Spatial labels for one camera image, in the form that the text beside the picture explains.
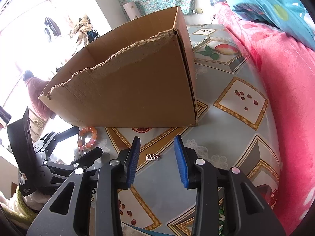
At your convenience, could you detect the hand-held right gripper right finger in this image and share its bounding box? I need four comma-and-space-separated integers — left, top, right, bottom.
173, 135, 286, 236

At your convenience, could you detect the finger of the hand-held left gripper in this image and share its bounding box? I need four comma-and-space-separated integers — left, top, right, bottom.
44, 147, 104, 180
34, 126, 80, 158

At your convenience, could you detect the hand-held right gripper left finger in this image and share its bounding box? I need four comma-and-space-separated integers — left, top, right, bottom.
27, 136, 141, 236

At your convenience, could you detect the pink bead bracelet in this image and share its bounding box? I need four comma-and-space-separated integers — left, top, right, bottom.
77, 126, 97, 151

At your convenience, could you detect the brown cardboard box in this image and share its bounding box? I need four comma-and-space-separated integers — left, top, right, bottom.
38, 6, 198, 128

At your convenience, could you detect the white fluffy cloth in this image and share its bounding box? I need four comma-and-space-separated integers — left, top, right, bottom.
0, 189, 52, 213

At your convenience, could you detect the green fuzzy cloth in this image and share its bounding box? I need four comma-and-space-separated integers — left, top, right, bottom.
13, 185, 37, 227

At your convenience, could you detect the fruit print tablecloth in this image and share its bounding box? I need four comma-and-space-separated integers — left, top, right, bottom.
39, 23, 281, 236

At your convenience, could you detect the wheelchair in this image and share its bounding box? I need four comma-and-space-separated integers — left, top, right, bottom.
86, 28, 101, 43

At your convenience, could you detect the pile of beige clothes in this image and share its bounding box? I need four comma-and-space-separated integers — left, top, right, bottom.
70, 15, 93, 47

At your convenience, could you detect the hanging dark jacket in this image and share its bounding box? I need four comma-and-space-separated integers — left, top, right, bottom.
44, 17, 61, 42

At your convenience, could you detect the pink floral blanket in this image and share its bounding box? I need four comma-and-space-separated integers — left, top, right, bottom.
212, 2, 315, 234

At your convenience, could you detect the white paper roll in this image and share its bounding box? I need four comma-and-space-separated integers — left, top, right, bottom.
123, 1, 141, 21

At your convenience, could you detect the blue cartoon print blanket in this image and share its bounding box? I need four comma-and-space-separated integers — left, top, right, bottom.
224, 0, 315, 52

